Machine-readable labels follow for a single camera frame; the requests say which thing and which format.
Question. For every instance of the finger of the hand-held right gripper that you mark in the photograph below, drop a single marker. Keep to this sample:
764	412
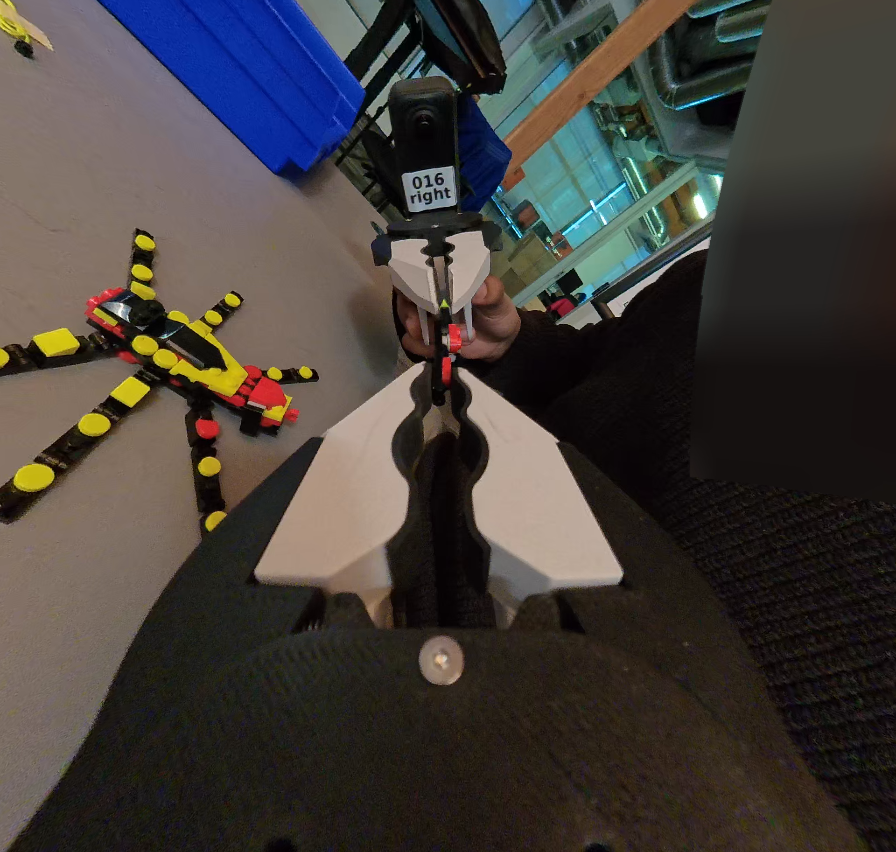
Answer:
470	264
409	264

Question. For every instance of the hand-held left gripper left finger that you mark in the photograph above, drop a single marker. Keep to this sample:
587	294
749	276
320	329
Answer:
336	509

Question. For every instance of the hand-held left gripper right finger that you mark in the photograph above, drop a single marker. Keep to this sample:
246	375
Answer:
546	509

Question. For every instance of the black red lego strip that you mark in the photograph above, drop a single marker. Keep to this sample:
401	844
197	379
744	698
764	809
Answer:
442	376

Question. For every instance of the black yellow lego spider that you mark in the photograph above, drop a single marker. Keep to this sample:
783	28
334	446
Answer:
182	355

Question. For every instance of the person's right forearm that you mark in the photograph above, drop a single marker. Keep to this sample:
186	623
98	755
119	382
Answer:
602	334

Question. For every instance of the person's right hand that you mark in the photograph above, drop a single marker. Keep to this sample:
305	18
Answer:
500	320

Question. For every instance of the blue plastic bin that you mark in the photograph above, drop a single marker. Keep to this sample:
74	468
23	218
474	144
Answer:
483	152
210	47

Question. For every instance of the black tilted monitor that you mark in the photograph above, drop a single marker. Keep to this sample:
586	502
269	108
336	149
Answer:
462	26

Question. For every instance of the wooden desk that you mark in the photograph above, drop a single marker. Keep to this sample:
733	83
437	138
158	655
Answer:
616	47

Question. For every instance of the person's black sweater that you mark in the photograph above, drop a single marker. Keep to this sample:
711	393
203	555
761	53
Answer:
805	586

